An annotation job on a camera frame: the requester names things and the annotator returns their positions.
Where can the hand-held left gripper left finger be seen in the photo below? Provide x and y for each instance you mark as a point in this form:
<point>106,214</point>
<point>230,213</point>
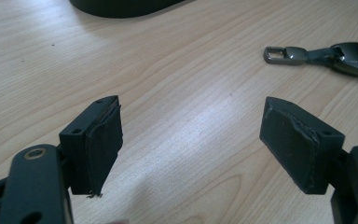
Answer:
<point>90,146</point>

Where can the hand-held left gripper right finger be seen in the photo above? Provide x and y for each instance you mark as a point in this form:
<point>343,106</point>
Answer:
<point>295,146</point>

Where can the black car key fob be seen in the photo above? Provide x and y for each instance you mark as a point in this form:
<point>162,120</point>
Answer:
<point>351,59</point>

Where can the black round base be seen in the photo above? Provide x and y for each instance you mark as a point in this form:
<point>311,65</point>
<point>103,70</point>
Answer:
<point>121,6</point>

